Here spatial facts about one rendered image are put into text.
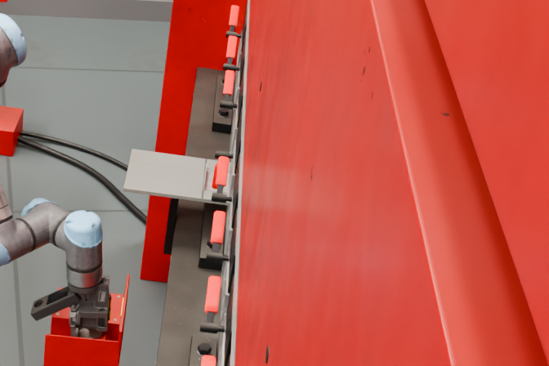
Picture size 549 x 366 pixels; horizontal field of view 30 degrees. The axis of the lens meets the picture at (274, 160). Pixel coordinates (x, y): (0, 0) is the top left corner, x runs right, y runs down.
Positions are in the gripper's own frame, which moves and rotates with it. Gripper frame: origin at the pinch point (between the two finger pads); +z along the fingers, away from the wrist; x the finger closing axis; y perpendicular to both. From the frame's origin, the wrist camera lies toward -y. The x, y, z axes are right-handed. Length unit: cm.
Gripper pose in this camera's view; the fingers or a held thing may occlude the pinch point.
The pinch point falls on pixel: (76, 350)
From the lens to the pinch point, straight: 235.1
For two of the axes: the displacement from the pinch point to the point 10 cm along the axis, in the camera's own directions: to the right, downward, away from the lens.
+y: 10.0, 0.5, 0.7
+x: -0.3, -5.2, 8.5
